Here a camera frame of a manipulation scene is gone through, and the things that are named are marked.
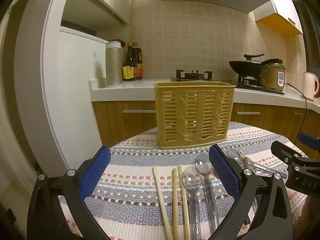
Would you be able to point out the metal spoon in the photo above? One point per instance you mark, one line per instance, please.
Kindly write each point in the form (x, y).
(232, 153)
(248, 163)

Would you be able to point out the yellow plastic utensil basket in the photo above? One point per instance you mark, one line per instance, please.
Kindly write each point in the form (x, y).
(195, 115)

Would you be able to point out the white refrigerator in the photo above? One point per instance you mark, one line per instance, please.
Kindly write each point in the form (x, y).
(80, 80)

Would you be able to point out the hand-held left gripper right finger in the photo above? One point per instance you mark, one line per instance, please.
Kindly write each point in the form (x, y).
(223, 172)

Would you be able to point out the black wok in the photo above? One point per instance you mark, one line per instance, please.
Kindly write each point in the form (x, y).
(245, 66)

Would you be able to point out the white kitchen countertop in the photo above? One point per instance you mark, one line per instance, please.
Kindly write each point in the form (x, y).
(130, 90)

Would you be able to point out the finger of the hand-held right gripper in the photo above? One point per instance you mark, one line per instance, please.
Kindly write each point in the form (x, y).
(308, 140)
(282, 151)

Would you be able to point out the black gas stove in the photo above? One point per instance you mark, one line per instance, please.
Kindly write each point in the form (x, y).
(195, 76)

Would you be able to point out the white electric kettle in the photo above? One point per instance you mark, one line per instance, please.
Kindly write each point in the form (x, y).
(310, 85)

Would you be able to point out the striped woven tablecloth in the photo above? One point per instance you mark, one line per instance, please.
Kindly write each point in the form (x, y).
(135, 180)

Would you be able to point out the white wall cabinet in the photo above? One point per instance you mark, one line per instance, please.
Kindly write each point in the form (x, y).
(100, 0)

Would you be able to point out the wooden base cabinet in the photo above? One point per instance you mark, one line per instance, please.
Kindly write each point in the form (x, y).
(125, 127)

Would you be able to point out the yellow wall cabinet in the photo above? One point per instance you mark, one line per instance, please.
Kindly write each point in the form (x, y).
(280, 22)

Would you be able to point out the golden rice cooker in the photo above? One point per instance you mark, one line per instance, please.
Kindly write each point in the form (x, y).
(275, 76)

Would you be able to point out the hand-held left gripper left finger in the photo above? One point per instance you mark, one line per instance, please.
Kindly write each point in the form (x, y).
(96, 171)

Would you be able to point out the grey thermos flask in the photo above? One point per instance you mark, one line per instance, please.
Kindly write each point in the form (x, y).
(113, 65)

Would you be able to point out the wooden chopstick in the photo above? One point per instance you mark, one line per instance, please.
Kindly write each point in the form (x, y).
(240, 155)
(175, 205)
(161, 200)
(184, 205)

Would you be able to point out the red label sauce bottle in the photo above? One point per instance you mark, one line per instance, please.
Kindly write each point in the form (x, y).
(138, 65)

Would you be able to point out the dark soy sauce bottle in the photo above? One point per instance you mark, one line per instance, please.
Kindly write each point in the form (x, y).
(128, 67)

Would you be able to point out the clear plastic spoon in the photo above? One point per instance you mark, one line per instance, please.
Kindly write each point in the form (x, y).
(203, 163)
(192, 180)

